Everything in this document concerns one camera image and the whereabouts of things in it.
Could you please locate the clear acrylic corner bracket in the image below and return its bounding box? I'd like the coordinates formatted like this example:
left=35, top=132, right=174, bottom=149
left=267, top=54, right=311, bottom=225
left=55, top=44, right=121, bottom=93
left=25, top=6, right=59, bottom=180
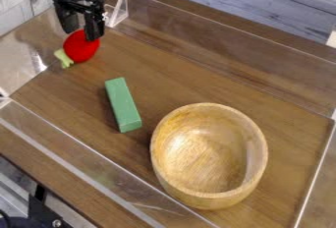
left=105, top=0, right=129, bottom=28

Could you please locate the clear acrylic tray wall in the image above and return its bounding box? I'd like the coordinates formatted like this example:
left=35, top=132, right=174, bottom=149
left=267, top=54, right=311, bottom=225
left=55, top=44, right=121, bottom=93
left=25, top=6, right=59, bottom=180
left=0, top=0, right=336, bottom=228

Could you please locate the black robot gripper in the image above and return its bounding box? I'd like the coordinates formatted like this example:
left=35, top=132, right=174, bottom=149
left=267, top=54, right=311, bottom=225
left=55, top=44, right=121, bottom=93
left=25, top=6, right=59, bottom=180
left=53, top=0, right=106, bottom=41

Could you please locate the red plush strawberry toy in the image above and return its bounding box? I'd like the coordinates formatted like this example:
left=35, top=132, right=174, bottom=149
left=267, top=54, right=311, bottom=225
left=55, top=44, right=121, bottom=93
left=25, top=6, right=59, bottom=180
left=54, top=29, right=101, bottom=69

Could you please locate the green rectangular block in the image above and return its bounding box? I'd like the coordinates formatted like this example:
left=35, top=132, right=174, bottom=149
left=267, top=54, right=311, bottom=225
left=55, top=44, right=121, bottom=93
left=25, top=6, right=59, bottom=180
left=106, top=78, right=142, bottom=133

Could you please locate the black clamp with cable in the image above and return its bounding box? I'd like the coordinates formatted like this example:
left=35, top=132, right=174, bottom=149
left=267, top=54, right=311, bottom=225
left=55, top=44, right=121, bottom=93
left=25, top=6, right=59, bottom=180
left=0, top=186, right=74, bottom=228

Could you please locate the wooden bowl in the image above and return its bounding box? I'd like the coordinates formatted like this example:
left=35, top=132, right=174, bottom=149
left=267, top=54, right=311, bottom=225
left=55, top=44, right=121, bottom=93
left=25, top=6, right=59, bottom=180
left=150, top=102, right=270, bottom=210

